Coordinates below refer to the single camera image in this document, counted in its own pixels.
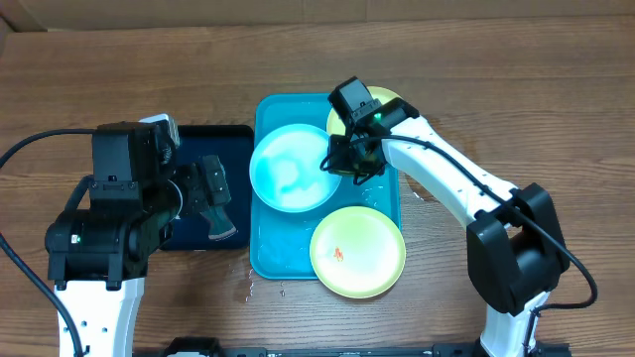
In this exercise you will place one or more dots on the green scrub sponge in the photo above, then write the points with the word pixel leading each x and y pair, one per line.
pixel 220 225

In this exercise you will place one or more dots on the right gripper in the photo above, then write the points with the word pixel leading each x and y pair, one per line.
pixel 343 165

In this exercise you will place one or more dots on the yellow plate bottom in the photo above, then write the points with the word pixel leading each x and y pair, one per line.
pixel 358 252

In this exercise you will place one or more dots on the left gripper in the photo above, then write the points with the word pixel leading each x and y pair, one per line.
pixel 192 174

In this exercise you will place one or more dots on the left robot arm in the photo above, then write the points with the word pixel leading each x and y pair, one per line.
pixel 99 246

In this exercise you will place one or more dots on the light blue plate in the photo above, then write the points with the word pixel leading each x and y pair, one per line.
pixel 285 169

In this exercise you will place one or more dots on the black plastic tray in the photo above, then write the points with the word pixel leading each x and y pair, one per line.
pixel 234 145

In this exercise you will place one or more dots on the yellow plate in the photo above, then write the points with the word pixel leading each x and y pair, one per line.
pixel 335 126
pixel 358 252

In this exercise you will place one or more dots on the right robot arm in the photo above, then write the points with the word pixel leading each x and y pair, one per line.
pixel 516 251

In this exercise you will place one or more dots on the yellow plate top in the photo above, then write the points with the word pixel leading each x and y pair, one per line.
pixel 335 126

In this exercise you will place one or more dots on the teal plastic tray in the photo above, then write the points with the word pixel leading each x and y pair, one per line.
pixel 280 241

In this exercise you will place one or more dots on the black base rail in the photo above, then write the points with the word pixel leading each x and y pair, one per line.
pixel 204 346

